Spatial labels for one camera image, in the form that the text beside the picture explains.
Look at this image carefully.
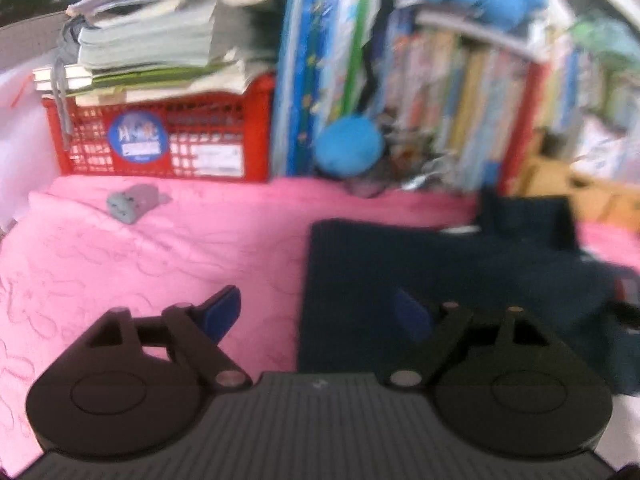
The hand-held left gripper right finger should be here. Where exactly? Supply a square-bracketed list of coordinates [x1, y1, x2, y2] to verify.
[382, 288, 556, 388]

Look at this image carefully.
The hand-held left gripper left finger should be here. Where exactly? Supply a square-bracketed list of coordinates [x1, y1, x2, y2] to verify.
[85, 284, 253, 391]

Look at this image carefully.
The navy white striped jacket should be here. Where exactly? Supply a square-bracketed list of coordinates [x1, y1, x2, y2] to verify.
[297, 189, 640, 397]

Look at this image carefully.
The pink rabbit print blanket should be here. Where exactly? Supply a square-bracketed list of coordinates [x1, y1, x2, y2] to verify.
[0, 174, 640, 477]

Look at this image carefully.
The miniature bicycle model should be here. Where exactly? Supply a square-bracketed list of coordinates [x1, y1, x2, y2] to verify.
[344, 154, 452, 197]

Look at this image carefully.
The small grey toy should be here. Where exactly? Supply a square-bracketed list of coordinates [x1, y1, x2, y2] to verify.
[106, 183, 174, 224]

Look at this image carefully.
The round blue plush ball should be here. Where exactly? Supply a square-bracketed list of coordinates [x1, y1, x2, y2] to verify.
[315, 114, 385, 179]

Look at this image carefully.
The large red plastic basket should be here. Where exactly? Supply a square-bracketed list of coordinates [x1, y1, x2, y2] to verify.
[41, 72, 279, 184]

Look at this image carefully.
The wooden drawer organiser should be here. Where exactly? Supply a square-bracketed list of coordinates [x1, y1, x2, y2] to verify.
[514, 154, 640, 234]

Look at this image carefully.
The row of colourful picture books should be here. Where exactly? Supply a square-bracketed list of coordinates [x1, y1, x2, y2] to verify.
[384, 4, 549, 197]

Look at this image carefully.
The white plastic bag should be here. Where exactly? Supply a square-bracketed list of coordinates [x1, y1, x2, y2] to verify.
[0, 66, 62, 234]

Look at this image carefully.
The row of tall blue books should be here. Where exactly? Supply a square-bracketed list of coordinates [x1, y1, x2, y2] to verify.
[270, 0, 387, 179]

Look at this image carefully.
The stack of paper workbooks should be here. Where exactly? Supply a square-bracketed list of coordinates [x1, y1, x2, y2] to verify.
[32, 0, 282, 99]

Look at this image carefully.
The row of green spine books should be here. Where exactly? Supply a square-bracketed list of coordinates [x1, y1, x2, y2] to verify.
[545, 34, 640, 132]

